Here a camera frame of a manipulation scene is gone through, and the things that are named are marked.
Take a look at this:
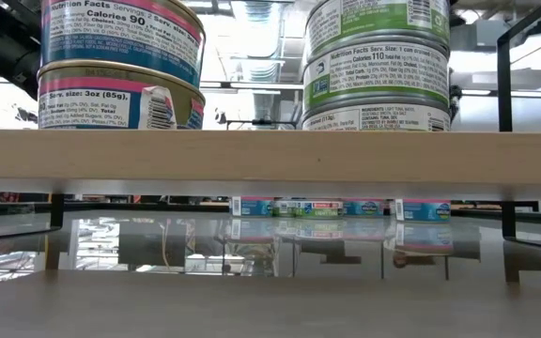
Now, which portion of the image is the gold salmon can blue label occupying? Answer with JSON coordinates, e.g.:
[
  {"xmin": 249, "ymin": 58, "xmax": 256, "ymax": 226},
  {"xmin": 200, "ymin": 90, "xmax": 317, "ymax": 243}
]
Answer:
[
  {"xmin": 230, "ymin": 196, "xmax": 275, "ymax": 218},
  {"xmin": 39, "ymin": 0, "xmax": 206, "ymax": 89},
  {"xmin": 394, "ymin": 197, "xmax": 453, "ymax": 223},
  {"xmin": 343, "ymin": 198, "xmax": 385, "ymax": 218}
]

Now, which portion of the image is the gold salmon can torn label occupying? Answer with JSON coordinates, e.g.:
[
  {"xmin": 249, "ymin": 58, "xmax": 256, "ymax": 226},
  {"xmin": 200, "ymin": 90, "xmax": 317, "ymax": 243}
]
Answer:
[{"xmin": 37, "ymin": 59, "xmax": 206, "ymax": 131}]

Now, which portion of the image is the wooden shelf with black frame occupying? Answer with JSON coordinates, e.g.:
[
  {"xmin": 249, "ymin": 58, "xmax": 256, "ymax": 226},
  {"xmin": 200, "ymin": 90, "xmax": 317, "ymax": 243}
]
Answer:
[{"xmin": 0, "ymin": 0, "xmax": 541, "ymax": 250}]

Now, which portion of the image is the flexible silver duct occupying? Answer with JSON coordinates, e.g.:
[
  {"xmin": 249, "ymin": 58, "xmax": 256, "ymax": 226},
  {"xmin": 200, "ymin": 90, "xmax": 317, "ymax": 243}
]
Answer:
[{"xmin": 230, "ymin": 0, "xmax": 285, "ymax": 128}]

